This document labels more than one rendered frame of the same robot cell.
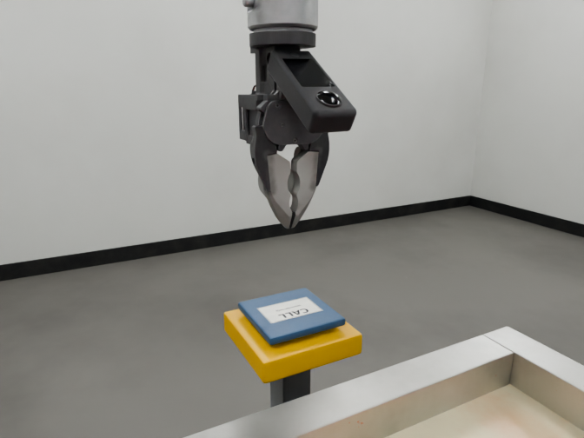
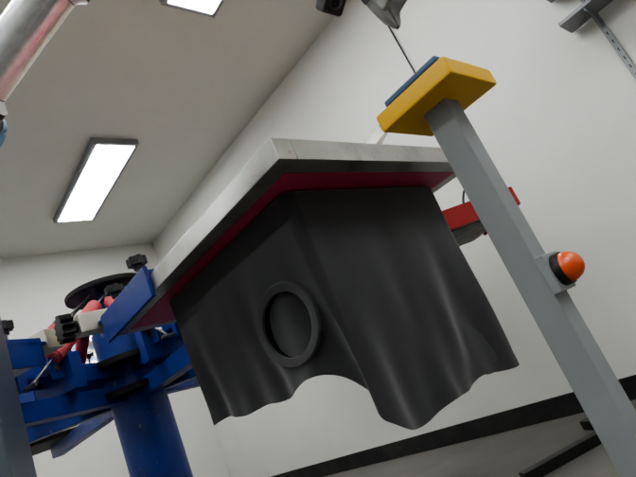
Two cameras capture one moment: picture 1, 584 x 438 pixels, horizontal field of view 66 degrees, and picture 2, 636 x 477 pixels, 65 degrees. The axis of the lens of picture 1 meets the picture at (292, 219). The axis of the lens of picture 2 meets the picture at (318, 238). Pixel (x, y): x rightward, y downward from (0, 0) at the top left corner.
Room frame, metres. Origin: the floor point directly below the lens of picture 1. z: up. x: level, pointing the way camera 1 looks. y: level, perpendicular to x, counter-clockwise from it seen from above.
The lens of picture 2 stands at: (1.06, -0.44, 0.63)
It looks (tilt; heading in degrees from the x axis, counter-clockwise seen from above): 16 degrees up; 161
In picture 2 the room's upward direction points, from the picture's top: 24 degrees counter-clockwise
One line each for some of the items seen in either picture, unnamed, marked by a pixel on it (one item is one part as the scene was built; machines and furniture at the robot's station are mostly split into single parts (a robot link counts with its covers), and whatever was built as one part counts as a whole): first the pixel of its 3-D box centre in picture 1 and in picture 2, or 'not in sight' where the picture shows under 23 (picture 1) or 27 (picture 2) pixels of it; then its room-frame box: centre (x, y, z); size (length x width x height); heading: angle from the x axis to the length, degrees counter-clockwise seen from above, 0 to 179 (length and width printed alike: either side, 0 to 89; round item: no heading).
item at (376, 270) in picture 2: not in sight; (412, 289); (0.21, -0.02, 0.74); 0.45 x 0.03 x 0.43; 117
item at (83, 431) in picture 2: not in sight; (86, 427); (-1.58, -0.94, 0.91); 1.34 x 0.41 x 0.08; 27
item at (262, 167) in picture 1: (272, 150); not in sight; (0.49, 0.02, 1.17); 0.05 x 0.02 x 0.09; 116
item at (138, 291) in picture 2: not in sight; (133, 305); (-0.14, -0.51, 0.98); 0.30 x 0.05 x 0.07; 27
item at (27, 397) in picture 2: not in sight; (130, 368); (-0.99, -0.64, 0.99); 0.82 x 0.79 x 0.12; 27
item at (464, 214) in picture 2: not in sight; (437, 235); (-0.92, 0.78, 1.06); 0.61 x 0.46 x 0.12; 87
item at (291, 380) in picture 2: not in sight; (262, 336); (0.08, -0.29, 0.77); 0.46 x 0.09 x 0.36; 27
